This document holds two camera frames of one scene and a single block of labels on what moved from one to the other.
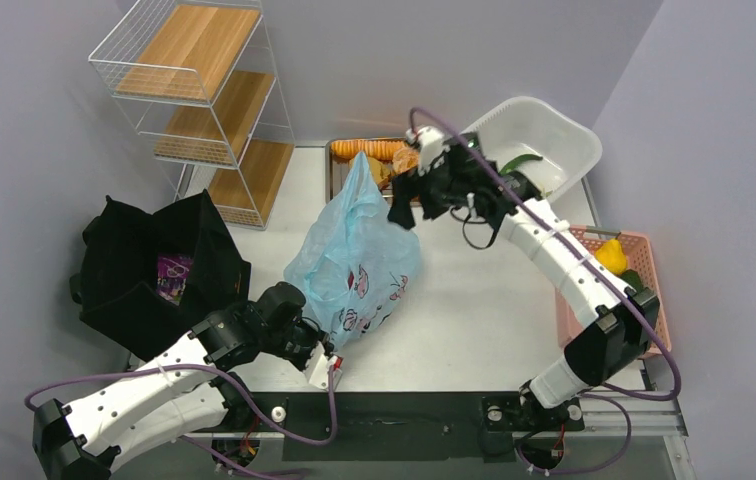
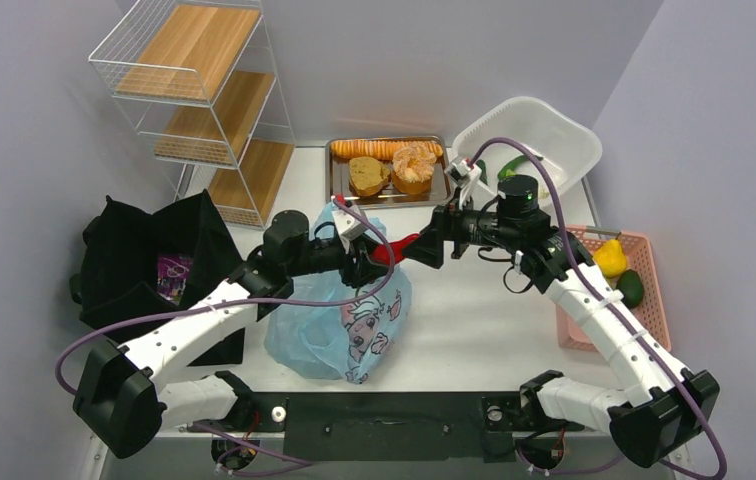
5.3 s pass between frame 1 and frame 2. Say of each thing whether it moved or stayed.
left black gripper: moved
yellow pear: stayed
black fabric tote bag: stayed
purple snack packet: stayed
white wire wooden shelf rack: stayed
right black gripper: moved
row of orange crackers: stayed
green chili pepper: stayed
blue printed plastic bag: moved
